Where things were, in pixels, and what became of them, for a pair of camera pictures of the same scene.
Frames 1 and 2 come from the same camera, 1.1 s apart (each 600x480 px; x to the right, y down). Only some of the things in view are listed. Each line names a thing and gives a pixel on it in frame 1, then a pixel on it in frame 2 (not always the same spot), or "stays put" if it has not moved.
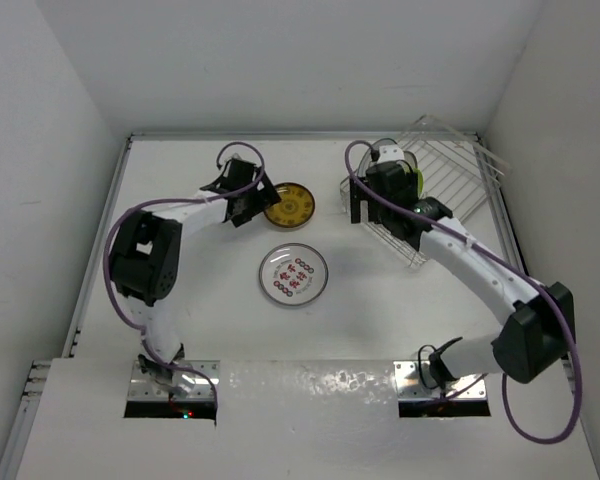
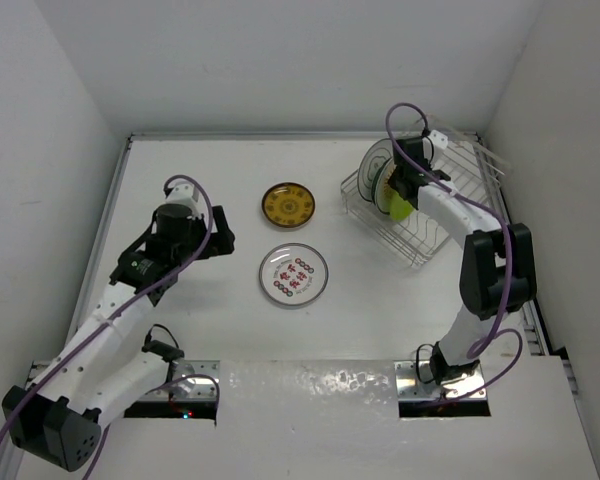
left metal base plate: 176,384 stays put
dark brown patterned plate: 296,207 stays put
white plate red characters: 293,274 stays put
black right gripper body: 376,211 to 394,179
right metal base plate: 415,381 stays put
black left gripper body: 255,200 to 196,237
